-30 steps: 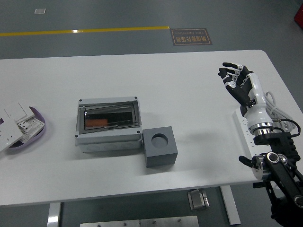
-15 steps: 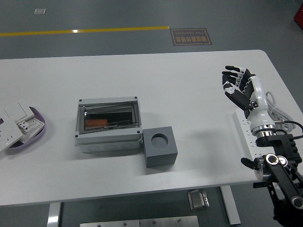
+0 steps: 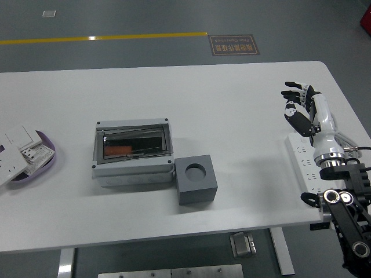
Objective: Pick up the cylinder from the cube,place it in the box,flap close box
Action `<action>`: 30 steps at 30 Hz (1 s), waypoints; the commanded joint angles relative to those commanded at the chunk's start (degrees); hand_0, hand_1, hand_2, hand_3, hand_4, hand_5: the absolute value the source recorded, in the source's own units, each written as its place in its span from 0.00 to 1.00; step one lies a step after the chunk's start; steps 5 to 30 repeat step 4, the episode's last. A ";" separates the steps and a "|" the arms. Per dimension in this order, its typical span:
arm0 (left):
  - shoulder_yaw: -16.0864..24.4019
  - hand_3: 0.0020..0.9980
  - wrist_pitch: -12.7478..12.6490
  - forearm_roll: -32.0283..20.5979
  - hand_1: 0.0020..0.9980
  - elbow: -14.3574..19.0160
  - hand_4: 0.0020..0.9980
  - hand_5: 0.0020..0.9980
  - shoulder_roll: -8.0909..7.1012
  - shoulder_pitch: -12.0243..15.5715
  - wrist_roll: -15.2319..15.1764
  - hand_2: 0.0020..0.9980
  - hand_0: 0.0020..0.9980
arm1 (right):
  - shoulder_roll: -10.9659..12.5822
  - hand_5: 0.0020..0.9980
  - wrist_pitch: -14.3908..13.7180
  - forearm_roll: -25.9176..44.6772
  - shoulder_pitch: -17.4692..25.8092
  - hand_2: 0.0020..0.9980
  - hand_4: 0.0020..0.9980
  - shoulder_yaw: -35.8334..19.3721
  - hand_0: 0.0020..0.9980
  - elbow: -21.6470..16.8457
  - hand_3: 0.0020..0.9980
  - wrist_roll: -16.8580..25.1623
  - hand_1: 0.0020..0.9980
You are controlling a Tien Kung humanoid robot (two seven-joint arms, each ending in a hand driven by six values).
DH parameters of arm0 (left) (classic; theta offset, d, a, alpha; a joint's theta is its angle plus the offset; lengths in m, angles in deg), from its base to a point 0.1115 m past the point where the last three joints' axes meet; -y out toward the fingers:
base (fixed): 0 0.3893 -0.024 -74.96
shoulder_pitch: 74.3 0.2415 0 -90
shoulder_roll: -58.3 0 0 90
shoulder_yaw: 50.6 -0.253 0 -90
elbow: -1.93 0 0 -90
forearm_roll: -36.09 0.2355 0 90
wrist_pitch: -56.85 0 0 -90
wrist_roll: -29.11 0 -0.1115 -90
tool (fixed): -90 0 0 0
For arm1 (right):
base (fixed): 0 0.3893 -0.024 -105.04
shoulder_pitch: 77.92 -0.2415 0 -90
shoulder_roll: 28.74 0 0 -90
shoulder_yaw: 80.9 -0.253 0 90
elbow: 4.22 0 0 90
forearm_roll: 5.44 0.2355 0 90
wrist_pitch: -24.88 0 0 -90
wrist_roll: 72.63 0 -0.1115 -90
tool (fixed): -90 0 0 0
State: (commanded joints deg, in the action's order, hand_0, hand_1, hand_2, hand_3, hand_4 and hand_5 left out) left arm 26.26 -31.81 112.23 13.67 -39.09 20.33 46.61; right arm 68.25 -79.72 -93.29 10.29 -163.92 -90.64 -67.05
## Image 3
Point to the small white socket module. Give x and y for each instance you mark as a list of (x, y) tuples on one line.
[(29, 153)]

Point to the red crate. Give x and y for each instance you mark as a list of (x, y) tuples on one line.
[(366, 20)]

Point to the white table leg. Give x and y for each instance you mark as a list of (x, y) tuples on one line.
[(282, 255), (65, 263)]

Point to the small metal floor plate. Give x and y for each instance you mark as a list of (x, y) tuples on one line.
[(48, 14)]

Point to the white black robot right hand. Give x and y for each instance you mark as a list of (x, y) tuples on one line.
[(323, 116)]

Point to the purple tray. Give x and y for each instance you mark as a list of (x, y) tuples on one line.
[(51, 162)]

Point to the yellow floor tape line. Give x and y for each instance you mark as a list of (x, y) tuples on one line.
[(116, 37)]

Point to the large white socket panel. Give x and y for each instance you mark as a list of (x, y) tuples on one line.
[(11, 165)]

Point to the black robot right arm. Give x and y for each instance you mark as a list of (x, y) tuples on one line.
[(333, 173)]

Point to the white power strip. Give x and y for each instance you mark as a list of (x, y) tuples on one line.
[(301, 162)]

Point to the large metal base plate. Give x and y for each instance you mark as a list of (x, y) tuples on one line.
[(174, 272)]

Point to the brown floor sign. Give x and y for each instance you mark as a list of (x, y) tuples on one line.
[(234, 45)]

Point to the grey plastic junction box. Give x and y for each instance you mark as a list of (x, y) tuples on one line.
[(130, 175)]

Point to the white perforated socket plate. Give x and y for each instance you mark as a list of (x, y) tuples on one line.
[(43, 152)]

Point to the orange cylinder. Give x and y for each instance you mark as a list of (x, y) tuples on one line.
[(119, 150)]

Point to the grey metal floor box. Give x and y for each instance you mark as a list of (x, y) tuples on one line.
[(242, 244)]

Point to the black under-table control box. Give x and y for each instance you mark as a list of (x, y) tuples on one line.
[(319, 226)]

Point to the grey cube with round hole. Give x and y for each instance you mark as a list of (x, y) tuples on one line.
[(197, 194)]

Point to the white switch panel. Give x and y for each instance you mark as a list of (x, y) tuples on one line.
[(23, 136)]

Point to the smoky transparent box lid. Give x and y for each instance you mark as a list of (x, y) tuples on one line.
[(136, 136)]

